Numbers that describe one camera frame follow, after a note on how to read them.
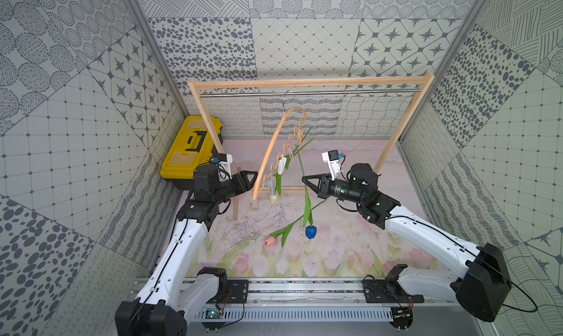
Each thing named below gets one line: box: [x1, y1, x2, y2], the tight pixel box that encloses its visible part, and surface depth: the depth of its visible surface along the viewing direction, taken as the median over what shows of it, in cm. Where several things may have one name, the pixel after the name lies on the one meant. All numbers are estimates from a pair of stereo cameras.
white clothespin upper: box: [277, 156, 288, 176], surface depth 71 cm
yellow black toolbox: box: [159, 115, 223, 191], surface depth 95 cm
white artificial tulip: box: [269, 154, 292, 205], surface depth 83 cm
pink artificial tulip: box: [264, 200, 327, 248], surface depth 88 cm
